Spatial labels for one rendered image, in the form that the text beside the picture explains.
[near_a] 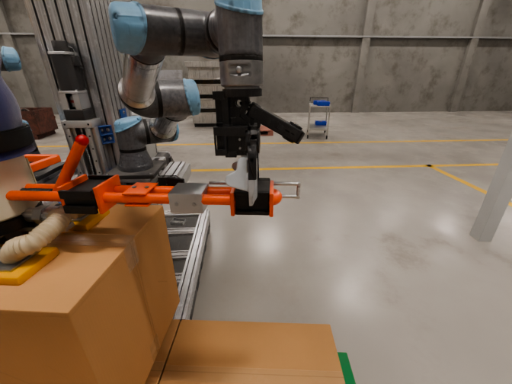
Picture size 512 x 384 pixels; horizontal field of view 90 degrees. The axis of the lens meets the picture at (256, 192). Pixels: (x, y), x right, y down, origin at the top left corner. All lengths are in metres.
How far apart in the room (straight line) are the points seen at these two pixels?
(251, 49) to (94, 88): 1.12
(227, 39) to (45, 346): 0.62
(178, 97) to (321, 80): 10.96
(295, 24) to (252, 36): 11.10
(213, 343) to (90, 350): 0.55
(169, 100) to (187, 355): 0.86
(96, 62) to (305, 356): 1.49
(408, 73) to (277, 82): 5.43
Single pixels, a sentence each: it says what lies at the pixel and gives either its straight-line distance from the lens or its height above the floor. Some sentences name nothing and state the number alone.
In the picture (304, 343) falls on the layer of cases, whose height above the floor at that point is 0.54.
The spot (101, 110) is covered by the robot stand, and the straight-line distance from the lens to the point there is 1.50.
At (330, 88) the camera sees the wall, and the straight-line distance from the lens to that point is 11.85.
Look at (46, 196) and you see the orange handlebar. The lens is 0.69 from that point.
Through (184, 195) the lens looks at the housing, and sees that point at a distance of 0.53.
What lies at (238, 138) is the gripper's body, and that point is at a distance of 0.47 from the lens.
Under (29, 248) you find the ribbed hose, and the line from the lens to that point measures 0.66.
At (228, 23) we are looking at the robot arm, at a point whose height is 1.51.
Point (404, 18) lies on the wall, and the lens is 13.05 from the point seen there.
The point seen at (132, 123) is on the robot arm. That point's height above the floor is 1.25.
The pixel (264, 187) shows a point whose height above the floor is 1.24.
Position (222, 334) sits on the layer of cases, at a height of 0.54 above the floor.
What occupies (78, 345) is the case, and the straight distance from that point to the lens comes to 0.62.
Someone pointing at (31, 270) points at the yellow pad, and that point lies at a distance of 0.69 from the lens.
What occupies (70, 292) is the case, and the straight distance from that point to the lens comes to 0.60.
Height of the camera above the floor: 1.44
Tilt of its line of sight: 24 degrees down
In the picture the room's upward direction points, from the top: straight up
